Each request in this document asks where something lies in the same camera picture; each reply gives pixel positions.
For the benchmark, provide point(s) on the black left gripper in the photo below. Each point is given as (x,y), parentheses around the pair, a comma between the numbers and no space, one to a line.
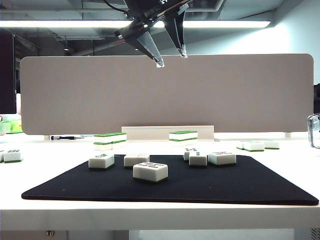
(140,26)

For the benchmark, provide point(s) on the red-centred bamboo mahjong tile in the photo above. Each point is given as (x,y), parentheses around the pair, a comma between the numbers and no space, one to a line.
(191,149)

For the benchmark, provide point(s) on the face-up bamboo mahjong tile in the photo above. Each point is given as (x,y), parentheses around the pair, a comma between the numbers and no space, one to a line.
(197,160)
(135,161)

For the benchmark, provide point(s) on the red-topped bamboo mahjong tile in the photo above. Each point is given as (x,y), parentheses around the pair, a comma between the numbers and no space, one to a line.
(221,159)

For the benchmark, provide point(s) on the nine bamboo mahjong tile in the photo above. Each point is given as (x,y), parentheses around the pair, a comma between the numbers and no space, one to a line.
(150,173)

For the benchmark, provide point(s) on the bird bamboo mahjong tile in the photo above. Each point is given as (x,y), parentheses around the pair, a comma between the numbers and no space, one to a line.
(100,163)

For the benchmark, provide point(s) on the green-backed mahjong tile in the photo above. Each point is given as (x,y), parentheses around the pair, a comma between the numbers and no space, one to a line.
(176,143)
(191,142)
(176,136)
(120,138)
(103,139)
(102,147)
(191,135)
(119,145)

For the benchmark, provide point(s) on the face-up white mahjong tile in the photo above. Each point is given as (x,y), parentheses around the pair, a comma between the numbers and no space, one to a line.
(272,145)
(253,147)
(240,145)

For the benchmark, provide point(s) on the six bamboo mahjong tile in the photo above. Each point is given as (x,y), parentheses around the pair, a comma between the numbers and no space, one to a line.
(12,157)

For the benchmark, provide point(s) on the beige desk divider panel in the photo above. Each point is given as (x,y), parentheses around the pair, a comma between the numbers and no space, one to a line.
(162,100)

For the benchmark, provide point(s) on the long ceiling light strip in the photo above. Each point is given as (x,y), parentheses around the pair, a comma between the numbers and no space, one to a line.
(75,24)

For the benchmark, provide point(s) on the black precision screwdriver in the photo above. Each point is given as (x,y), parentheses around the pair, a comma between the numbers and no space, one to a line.
(62,137)

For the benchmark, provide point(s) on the white divider foot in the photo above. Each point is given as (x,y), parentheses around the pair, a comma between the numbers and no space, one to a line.
(288,135)
(47,137)

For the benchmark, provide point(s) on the black mouse mat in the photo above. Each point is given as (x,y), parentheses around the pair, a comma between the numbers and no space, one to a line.
(200,187)

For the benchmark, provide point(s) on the black monitor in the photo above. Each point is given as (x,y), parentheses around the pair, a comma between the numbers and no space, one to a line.
(6,75)

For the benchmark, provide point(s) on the black chair back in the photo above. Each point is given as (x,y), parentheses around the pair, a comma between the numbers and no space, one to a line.
(317,100)

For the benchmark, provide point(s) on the green white carton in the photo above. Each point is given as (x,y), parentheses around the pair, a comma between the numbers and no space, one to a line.
(16,126)

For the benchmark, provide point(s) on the clear plastic container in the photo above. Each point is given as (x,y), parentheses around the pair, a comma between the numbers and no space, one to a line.
(311,130)

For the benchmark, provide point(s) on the pale green box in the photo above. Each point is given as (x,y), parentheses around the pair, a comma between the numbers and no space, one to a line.
(5,128)

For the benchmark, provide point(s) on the metal desk bolt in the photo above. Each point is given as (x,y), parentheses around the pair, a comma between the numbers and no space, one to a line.
(50,233)

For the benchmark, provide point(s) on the brown under-desk panel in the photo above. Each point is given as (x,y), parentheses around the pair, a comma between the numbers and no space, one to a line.
(25,235)

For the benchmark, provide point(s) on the white vented box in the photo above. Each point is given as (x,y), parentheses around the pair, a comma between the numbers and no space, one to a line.
(315,235)

